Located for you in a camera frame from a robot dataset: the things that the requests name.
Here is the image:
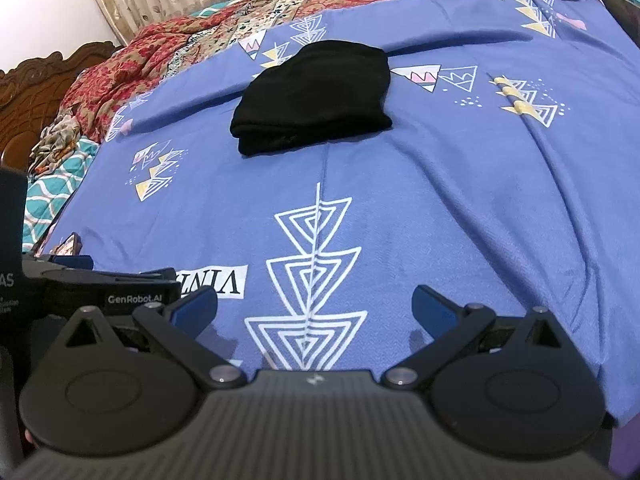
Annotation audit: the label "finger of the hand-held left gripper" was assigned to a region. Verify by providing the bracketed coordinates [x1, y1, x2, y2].
[49, 255, 97, 271]

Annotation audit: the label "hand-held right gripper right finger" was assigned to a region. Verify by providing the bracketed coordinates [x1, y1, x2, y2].
[382, 285, 568, 390]

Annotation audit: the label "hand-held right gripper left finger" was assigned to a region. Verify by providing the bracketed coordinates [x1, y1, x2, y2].
[60, 290, 247, 390]

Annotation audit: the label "black pants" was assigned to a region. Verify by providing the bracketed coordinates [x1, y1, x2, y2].
[230, 40, 394, 157]

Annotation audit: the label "teal patterned quilt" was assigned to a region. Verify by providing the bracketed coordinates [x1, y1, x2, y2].
[22, 137, 102, 257]

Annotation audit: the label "blue printed bedsheet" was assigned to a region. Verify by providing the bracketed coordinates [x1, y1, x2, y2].
[37, 0, 640, 428]

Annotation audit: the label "multicolour floral cloth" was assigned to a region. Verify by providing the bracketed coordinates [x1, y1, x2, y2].
[29, 112, 82, 177]

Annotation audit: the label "carved wooden headboard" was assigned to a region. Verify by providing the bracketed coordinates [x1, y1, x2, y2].
[0, 42, 125, 172]

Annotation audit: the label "red floral blanket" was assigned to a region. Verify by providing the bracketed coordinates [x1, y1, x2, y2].
[59, 0, 418, 145]

